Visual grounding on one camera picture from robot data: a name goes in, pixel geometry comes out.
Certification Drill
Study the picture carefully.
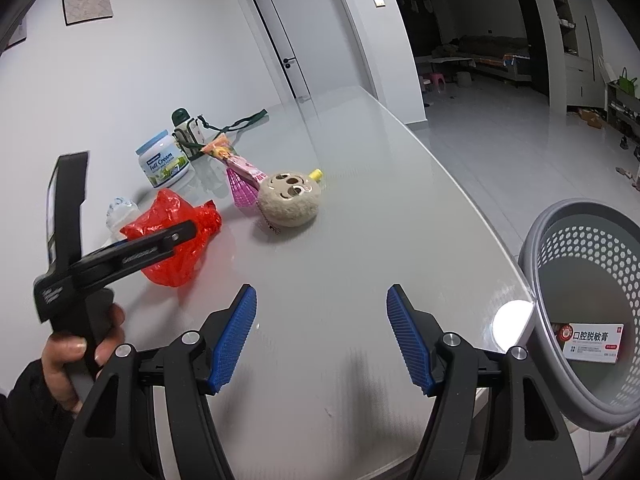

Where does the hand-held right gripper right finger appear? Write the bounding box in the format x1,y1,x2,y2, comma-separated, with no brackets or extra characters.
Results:
386,284,578,480

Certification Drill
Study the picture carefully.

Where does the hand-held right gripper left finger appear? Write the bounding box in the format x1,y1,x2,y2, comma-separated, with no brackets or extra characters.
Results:
56,283,258,480

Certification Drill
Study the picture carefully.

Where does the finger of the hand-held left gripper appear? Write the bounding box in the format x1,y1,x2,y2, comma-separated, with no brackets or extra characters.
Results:
107,220,198,288

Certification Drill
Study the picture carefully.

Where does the red plastic bag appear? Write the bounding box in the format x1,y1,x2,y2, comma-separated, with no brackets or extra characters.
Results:
120,189,222,288

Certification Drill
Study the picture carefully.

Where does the red toothpaste box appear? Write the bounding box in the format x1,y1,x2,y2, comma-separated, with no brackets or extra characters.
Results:
552,322,626,363

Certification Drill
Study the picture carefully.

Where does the grey perforated plastic basket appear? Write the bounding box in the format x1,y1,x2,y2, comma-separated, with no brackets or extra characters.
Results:
517,199,640,461

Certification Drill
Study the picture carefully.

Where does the person's left forearm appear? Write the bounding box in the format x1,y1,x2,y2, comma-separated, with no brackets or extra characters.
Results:
0,357,81,480

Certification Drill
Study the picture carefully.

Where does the person's left hand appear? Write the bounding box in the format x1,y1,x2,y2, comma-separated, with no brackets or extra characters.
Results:
41,304,126,413

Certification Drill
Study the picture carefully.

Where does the white tissue pack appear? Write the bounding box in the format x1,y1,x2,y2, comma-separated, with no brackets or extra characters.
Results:
105,196,140,241

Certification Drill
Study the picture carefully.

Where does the white milk powder can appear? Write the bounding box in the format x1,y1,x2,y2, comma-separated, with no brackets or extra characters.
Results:
135,130,197,190

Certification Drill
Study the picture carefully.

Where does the pink plastic mesh piece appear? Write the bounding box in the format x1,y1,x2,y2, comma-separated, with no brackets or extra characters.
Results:
226,167,261,209

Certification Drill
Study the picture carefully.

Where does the orange pink snack packet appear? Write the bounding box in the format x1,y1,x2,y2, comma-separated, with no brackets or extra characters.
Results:
200,136,271,188

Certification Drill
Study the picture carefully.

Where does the beige round plush toy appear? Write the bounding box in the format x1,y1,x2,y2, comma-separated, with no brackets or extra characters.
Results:
256,171,323,233

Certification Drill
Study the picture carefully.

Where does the white low table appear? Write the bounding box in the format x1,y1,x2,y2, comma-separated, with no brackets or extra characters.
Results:
430,56,473,73

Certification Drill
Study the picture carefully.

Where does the white door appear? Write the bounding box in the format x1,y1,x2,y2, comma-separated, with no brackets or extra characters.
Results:
248,0,373,98

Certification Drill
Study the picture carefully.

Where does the dark sofa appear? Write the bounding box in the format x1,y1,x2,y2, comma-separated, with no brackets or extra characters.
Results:
432,35,531,81

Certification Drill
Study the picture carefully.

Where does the shoe rack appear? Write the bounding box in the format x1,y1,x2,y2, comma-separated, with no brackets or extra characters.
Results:
605,80,640,136

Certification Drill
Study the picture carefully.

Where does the black tall cabinet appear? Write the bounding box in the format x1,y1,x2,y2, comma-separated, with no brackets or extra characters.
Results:
517,0,551,96

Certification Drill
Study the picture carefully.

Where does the green bag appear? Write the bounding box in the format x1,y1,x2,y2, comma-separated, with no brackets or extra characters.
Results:
617,67,640,96

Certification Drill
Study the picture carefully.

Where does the tall shelf cabinet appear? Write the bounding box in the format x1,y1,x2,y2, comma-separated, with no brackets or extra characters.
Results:
542,0,601,108

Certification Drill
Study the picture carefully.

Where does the green bottle with strap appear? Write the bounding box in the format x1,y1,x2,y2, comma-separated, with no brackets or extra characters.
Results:
171,108,268,161

